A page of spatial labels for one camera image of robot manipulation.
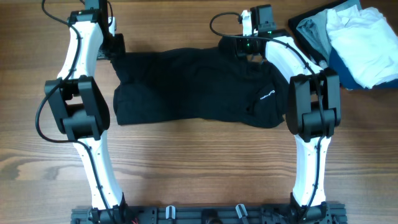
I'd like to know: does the black polo shirt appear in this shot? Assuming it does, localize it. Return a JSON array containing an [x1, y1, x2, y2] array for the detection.
[[111, 43, 289, 128]]

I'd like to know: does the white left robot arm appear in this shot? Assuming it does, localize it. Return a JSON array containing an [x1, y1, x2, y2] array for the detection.
[[38, 2, 128, 223]]

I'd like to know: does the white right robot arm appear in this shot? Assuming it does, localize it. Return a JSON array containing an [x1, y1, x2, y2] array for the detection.
[[220, 30, 346, 223]]

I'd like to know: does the black folded garment in pile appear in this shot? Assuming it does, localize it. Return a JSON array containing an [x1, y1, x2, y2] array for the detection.
[[287, 0, 346, 63]]

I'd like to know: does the dark blue folded garment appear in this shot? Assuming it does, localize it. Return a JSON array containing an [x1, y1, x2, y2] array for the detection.
[[328, 48, 397, 90]]

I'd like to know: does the white folded shirt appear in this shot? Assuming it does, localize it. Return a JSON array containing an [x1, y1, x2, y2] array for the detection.
[[326, 5, 397, 88]]

